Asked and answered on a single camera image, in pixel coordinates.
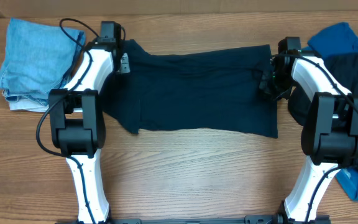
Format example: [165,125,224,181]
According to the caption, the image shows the dark navy t-shirt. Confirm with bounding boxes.
[101,40,278,138]

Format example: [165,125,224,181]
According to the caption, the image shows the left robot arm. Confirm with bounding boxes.
[45,21,129,223]

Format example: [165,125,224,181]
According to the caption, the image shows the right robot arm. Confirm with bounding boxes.
[244,37,358,224]

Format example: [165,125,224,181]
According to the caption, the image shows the bright blue shirt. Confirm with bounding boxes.
[307,22,358,201]

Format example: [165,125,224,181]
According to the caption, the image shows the folded light blue jeans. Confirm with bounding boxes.
[0,18,85,110]

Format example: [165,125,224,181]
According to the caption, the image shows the folded white cloth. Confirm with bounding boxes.
[8,74,71,113]

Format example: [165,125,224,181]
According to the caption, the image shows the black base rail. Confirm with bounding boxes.
[54,214,331,224]

